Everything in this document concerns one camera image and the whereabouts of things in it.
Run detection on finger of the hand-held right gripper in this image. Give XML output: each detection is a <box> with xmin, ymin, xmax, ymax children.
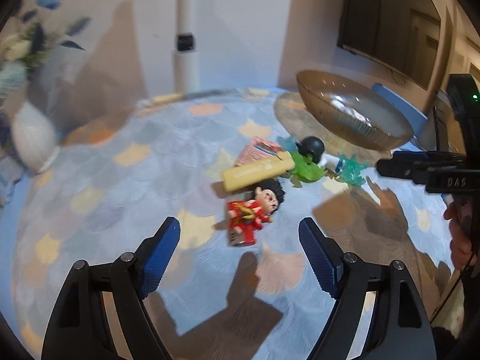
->
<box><xmin>376</xmin><ymin>156</ymin><xmax>430</xmax><ymax>186</ymax></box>
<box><xmin>392</xmin><ymin>150</ymin><xmax>466</xmax><ymax>166</ymax></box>

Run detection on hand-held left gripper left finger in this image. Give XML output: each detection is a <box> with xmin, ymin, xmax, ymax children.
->
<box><xmin>41</xmin><ymin>216</ymin><xmax>181</xmax><ymax>360</ymax></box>

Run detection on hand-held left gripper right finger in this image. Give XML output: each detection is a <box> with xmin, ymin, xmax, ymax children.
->
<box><xmin>298</xmin><ymin>217</ymin><xmax>437</xmax><ymax>360</ymax></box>

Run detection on teal spiky toy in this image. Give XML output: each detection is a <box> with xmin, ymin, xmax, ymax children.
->
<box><xmin>335</xmin><ymin>152</ymin><xmax>368</xmax><ymax>187</ymax></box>

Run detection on amber ribbed glass bowl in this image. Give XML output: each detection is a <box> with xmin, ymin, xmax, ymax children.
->
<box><xmin>295</xmin><ymin>69</ymin><xmax>414</xmax><ymax>151</ymax></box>

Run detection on red robed figurine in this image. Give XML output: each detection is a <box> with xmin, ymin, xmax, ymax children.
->
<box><xmin>226</xmin><ymin>178</ymin><xmax>286</xmax><ymax>247</ymax></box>

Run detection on green spiky toy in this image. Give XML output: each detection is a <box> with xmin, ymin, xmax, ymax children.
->
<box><xmin>287</xmin><ymin>151</ymin><xmax>329</xmax><ymax>188</ymax></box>

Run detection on yellow lighter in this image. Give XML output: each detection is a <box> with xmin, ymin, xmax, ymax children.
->
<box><xmin>222</xmin><ymin>154</ymin><xmax>295</xmax><ymax>193</ymax></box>

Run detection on light blue spiky toy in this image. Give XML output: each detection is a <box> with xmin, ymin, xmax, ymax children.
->
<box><xmin>277</xmin><ymin>135</ymin><xmax>299</xmax><ymax>151</ymax></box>

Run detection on orange striped packet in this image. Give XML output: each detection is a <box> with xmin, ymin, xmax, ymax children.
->
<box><xmin>234</xmin><ymin>136</ymin><xmax>287</xmax><ymax>167</ymax></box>

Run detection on person's right hand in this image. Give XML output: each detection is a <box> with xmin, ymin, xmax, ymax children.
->
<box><xmin>443</xmin><ymin>199</ymin><xmax>480</xmax><ymax>271</ymax></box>

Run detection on blue chair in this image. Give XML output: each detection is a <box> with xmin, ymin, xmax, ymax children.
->
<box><xmin>371</xmin><ymin>82</ymin><xmax>428</xmax><ymax>147</ymax></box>

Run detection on scallop patterned tablecloth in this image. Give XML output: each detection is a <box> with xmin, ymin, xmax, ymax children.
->
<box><xmin>0</xmin><ymin>86</ymin><xmax>473</xmax><ymax>360</ymax></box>

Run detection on white ribbed vase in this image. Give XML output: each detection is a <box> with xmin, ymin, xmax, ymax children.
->
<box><xmin>11</xmin><ymin>101</ymin><xmax>57</xmax><ymax>173</ymax></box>

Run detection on white lamp pole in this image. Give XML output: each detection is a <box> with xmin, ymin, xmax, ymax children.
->
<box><xmin>172</xmin><ymin>0</ymin><xmax>199</xmax><ymax>92</ymax></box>

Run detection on blue and white flowers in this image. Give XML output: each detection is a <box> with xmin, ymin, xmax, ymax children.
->
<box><xmin>0</xmin><ymin>0</ymin><xmax>91</xmax><ymax>87</ymax></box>

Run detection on black wall screen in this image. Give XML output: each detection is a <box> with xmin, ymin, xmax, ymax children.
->
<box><xmin>336</xmin><ymin>0</ymin><xmax>441</xmax><ymax>91</ymax></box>

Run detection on black cable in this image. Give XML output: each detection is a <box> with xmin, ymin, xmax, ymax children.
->
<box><xmin>429</xmin><ymin>247</ymin><xmax>479</xmax><ymax>325</ymax></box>

